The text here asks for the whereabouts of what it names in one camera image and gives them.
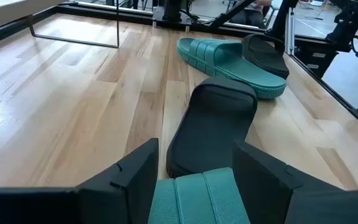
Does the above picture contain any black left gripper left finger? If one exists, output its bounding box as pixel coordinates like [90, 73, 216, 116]
[0, 138, 160, 224]

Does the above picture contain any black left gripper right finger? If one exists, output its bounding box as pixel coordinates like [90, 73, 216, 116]
[232, 139, 358, 224]

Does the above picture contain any teal rubber slide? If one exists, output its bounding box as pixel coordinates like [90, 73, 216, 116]
[147, 167, 251, 224]
[176, 37, 288, 100]

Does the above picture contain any black rubber slide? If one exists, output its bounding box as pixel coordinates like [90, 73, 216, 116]
[165, 77, 258, 179]
[241, 34, 290, 80]

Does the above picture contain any person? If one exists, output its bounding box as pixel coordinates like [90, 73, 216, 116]
[228, 0, 273, 29]

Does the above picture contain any black robot equipment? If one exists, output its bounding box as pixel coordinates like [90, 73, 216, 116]
[324, 0, 358, 60]

